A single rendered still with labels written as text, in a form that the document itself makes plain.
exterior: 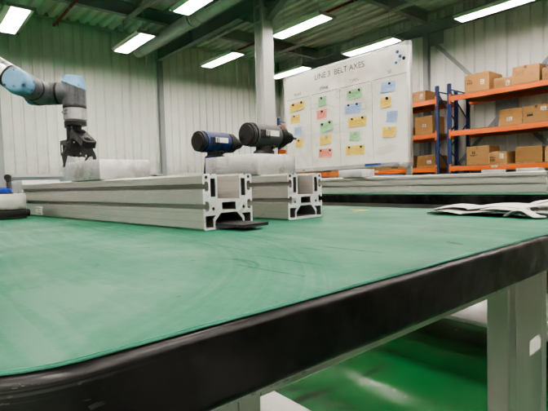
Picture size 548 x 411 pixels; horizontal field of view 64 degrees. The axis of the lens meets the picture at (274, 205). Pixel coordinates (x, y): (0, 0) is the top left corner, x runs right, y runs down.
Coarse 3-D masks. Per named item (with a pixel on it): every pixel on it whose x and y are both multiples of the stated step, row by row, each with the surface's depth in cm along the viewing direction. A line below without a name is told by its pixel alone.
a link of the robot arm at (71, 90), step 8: (64, 80) 145; (72, 80) 145; (80, 80) 147; (56, 88) 145; (64, 88) 145; (72, 88) 145; (80, 88) 146; (56, 96) 145; (64, 96) 145; (72, 96) 145; (80, 96) 146; (64, 104) 146; (72, 104) 145; (80, 104) 146
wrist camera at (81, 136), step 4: (72, 132) 146; (76, 132) 144; (80, 132) 146; (84, 132) 147; (72, 136) 146; (76, 136) 144; (80, 136) 142; (84, 136) 144; (88, 136) 145; (76, 140) 144; (80, 140) 142; (84, 140) 140; (88, 140) 141; (92, 140) 142; (80, 144) 142; (84, 144) 141; (88, 144) 141; (92, 144) 142
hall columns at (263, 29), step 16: (256, 0) 926; (256, 16) 927; (256, 32) 928; (272, 32) 923; (256, 48) 929; (272, 48) 924; (256, 64) 930; (272, 64) 925; (256, 80) 931; (272, 80) 926; (256, 96) 933; (272, 96) 927; (272, 112) 928
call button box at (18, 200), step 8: (8, 192) 105; (0, 200) 102; (8, 200) 103; (16, 200) 104; (24, 200) 105; (0, 208) 102; (8, 208) 103; (16, 208) 104; (24, 208) 106; (0, 216) 102; (8, 216) 103; (16, 216) 104; (24, 216) 106
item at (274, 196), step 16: (256, 176) 84; (272, 176) 81; (288, 176) 79; (304, 176) 85; (320, 176) 86; (256, 192) 84; (272, 192) 81; (288, 192) 79; (304, 192) 85; (320, 192) 86; (256, 208) 84; (272, 208) 81; (288, 208) 79; (304, 208) 86; (320, 208) 86
